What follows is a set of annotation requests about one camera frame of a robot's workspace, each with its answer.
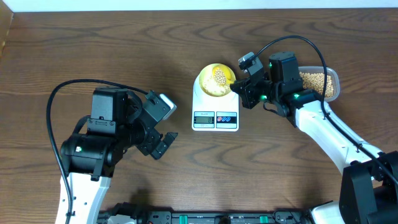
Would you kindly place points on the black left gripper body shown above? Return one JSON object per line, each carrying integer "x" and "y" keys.
{"x": 134, "y": 130}

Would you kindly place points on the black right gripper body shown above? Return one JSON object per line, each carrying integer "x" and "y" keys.
{"x": 265, "y": 91}

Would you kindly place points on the yellow plastic measuring scoop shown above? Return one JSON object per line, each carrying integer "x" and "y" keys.
{"x": 223, "y": 75}

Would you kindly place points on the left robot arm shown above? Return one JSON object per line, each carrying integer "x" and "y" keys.
{"x": 89, "y": 170}

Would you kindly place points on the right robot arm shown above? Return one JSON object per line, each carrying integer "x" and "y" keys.
{"x": 369, "y": 176}

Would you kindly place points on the soybeans in bowl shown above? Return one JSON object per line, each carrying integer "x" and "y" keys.
{"x": 216, "y": 83}

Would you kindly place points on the pale yellow plastic bowl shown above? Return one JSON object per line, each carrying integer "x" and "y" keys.
{"x": 208, "y": 68}

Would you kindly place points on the white digital kitchen scale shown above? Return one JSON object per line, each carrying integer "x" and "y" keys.
{"x": 210, "y": 113}

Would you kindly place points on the clear plastic soybean container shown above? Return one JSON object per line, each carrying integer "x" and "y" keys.
{"x": 331, "y": 72}

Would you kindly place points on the soybeans in container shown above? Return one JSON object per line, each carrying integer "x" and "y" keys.
{"x": 315, "y": 81}

